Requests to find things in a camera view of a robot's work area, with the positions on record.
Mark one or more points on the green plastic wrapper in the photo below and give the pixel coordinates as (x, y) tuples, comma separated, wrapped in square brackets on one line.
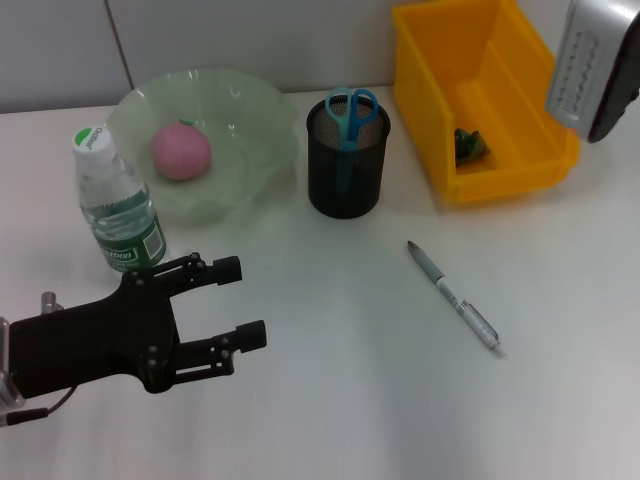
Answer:
[(470, 147)]

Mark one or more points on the pink toy peach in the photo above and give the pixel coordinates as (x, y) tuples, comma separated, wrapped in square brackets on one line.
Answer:
[(180, 152)]

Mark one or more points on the grey white pen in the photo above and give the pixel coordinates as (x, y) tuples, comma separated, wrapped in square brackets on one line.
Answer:
[(450, 295)]

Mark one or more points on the yellow plastic bin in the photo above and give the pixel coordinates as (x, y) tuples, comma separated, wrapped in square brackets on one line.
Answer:
[(500, 125)]

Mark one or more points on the blue plastic scissors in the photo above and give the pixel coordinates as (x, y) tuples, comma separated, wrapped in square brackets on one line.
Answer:
[(345, 125)]

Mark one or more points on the black mesh pen cup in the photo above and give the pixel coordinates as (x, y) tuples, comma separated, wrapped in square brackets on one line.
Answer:
[(365, 170)]

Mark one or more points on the green glass fruit bowl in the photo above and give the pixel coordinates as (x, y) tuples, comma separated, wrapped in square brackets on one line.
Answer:
[(240, 140)]

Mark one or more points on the clear green-label water bottle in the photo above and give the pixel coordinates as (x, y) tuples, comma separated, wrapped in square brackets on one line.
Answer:
[(110, 200)]

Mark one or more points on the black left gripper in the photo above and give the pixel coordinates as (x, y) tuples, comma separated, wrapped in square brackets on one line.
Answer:
[(95, 340)]

